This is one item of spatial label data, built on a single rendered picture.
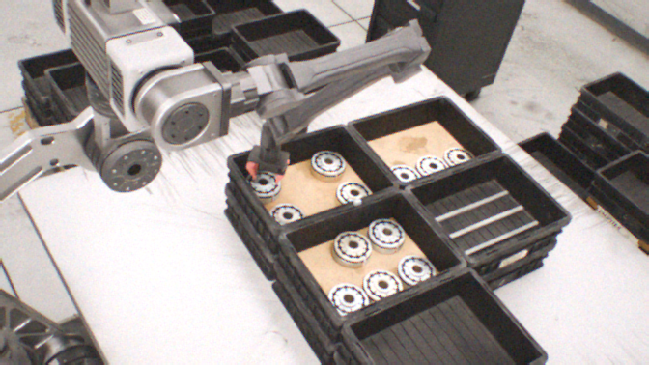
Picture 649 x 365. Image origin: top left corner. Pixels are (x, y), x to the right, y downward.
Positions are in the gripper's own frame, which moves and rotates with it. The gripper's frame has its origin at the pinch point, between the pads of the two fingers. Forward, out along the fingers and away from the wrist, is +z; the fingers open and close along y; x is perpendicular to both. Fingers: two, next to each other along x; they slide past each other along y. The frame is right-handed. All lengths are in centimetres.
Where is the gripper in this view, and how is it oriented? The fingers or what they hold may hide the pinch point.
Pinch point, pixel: (266, 179)
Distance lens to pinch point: 196.1
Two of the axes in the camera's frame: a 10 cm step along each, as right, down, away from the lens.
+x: -2.0, 6.8, -7.1
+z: -1.4, 7.0, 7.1
